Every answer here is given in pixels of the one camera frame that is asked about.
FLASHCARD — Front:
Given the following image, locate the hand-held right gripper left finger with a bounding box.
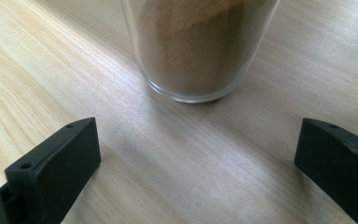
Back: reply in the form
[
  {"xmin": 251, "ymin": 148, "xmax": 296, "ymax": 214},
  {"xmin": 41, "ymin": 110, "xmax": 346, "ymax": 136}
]
[{"xmin": 4, "ymin": 117, "xmax": 102, "ymax": 224}]

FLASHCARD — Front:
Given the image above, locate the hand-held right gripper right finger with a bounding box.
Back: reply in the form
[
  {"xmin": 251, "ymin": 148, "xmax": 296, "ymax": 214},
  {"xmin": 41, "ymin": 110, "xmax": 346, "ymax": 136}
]
[{"xmin": 294, "ymin": 118, "xmax": 358, "ymax": 224}]

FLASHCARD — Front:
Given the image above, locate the glass jar of brown powder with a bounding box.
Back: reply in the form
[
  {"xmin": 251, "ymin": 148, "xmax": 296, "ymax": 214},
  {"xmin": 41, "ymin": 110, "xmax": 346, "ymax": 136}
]
[{"xmin": 119, "ymin": 0, "xmax": 282, "ymax": 105}]

